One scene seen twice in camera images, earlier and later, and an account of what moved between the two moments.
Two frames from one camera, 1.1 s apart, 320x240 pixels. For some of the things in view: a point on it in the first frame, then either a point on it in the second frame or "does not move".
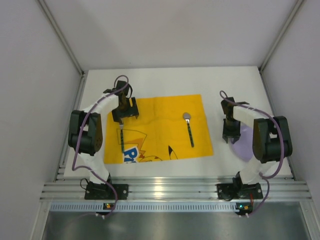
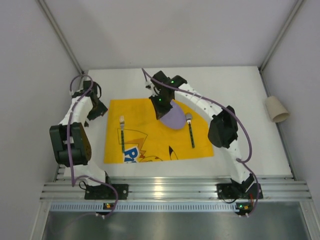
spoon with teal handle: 187,116 does not move
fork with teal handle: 121,124 does not move
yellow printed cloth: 160,131 does not move
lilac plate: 243,147 → 176,118
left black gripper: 125,113 → 99,109
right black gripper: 231,132 → 163,111
